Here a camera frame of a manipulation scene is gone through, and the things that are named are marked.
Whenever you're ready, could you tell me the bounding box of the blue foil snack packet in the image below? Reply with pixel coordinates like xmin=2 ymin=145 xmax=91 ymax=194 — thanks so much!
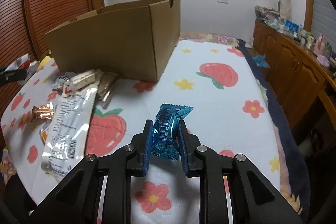
xmin=151 ymin=103 xmax=193 ymax=161

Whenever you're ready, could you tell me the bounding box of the copper foil snack packet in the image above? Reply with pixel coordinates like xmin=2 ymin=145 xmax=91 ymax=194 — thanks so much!
xmin=31 ymin=102 xmax=55 ymax=122

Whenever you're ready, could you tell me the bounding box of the silver pouch snack packet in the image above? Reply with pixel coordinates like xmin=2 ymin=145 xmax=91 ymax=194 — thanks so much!
xmin=41 ymin=81 xmax=98 ymax=181

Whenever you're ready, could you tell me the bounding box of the white floral fruit blanket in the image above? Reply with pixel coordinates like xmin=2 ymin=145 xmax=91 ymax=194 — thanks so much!
xmin=1 ymin=40 xmax=281 ymax=223

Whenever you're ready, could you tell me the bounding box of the white nougat bar packet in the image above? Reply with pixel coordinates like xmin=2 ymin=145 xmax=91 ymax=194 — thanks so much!
xmin=68 ymin=70 xmax=96 ymax=90

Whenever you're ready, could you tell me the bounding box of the clear wrapped cracker pack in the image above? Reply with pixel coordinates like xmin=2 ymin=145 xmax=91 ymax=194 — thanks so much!
xmin=97 ymin=72 xmax=120 ymax=102

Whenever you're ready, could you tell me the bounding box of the brown cardboard box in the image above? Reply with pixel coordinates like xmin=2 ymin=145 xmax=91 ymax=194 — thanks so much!
xmin=44 ymin=0 xmax=181 ymax=83

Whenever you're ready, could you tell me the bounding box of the floral quilt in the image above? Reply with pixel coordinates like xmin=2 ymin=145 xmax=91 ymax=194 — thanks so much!
xmin=179 ymin=32 xmax=239 ymax=47

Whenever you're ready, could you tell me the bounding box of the dark blue blanket edge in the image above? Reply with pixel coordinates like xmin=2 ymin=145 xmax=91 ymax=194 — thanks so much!
xmin=237 ymin=39 xmax=310 ymax=219

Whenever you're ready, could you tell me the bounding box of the wooden sideboard cabinet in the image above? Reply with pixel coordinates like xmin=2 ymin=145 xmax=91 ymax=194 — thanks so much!
xmin=253 ymin=20 xmax=335 ymax=128

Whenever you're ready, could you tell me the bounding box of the pink kettle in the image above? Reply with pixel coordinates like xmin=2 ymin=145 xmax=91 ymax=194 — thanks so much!
xmin=313 ymin=34 xmax=325 ymax=56

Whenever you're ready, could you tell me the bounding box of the grey window blind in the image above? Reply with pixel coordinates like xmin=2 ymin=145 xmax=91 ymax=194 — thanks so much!
xmin=311 ymin=0 xmax=336 ymax=51

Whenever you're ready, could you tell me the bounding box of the white wall switch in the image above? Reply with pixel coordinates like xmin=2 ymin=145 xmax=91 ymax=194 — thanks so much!
xmin=217 ymin=0 xmax=228 ymax=4

